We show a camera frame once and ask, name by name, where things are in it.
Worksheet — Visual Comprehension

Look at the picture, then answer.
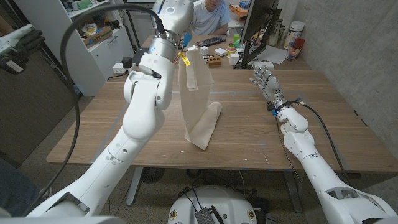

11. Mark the white canister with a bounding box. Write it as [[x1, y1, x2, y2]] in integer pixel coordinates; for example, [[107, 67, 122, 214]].
[[282, 21, 306, 50]]

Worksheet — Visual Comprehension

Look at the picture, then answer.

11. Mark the white paper sheet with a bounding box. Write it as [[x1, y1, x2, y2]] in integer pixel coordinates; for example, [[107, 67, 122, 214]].
[[253, 45, 289, 65]]

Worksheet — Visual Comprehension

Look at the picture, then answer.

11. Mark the beige cloth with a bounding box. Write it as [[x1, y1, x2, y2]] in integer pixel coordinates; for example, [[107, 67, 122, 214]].
[[178, 48, 223, 151]]

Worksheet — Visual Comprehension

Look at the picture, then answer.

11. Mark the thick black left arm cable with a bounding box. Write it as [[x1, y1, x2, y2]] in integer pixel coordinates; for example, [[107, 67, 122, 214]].
[[23, 2, 169, 217]]

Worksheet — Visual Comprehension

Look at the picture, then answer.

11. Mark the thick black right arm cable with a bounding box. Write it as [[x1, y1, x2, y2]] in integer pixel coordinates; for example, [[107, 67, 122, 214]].
[[292, 98, 354, 186]]

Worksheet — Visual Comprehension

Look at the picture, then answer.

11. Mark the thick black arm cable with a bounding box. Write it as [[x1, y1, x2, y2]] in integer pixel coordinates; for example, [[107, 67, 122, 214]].
[[23, 2, 169, 217], [292, 98, 354, 186]]

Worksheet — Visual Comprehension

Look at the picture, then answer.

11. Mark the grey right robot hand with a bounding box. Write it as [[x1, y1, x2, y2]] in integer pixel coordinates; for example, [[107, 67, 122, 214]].
[[249, 65, 289, 110]]

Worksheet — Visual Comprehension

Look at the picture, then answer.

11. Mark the brown cardboard box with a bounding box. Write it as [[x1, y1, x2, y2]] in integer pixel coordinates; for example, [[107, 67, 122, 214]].
[[82, 26, 114, 48]]

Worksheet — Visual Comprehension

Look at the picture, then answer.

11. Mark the white shelf cabinet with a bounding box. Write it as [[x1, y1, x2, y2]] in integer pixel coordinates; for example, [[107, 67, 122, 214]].
[[14, 0, 135, 96]]

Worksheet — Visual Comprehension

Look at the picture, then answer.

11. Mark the orange tray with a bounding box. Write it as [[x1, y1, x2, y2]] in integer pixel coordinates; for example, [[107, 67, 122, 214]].
[[229, 2, 249, 17]]

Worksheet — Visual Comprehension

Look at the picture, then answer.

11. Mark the person's leg in jeans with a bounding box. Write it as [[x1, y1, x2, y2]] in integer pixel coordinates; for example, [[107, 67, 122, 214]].
[[0, 158, 32, 215]]

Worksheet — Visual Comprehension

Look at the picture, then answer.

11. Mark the white power strip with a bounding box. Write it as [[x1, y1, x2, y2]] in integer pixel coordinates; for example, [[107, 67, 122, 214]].
[[111, 63, 138, 75]]

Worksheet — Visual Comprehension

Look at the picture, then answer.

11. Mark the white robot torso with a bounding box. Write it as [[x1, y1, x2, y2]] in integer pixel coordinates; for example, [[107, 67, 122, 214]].
[[167, 185, 258, 224]]

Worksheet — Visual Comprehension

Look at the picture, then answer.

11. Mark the long flat white box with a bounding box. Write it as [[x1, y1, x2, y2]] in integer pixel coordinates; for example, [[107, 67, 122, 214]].
[[252, 61, 275, 70]]

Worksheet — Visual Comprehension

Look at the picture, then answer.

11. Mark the person in white t-shirt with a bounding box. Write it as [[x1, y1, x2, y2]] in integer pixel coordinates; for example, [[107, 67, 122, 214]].
[[191, 0, 231, 36]]

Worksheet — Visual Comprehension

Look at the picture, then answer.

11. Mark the black keyboard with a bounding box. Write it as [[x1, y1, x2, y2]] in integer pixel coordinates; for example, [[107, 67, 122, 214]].
[[195, 36, 227, 48]]

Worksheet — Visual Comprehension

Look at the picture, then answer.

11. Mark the black device on torso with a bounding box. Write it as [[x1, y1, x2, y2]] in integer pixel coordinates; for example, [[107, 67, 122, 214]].
[[194, 205, 224, 224]]

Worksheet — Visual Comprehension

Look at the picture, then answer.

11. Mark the grey table leg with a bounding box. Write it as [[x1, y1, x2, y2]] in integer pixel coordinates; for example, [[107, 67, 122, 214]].
[[283, 170, 303, 213], [126, 167, 144, 207]]

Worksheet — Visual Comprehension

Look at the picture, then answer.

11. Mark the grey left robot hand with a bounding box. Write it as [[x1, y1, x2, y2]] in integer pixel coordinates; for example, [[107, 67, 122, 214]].
[[152, 0, 195, 41]]

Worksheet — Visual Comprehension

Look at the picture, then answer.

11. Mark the black computer monitor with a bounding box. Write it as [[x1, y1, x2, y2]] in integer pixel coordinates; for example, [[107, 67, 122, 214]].
[[233, 0, 282, 70]]

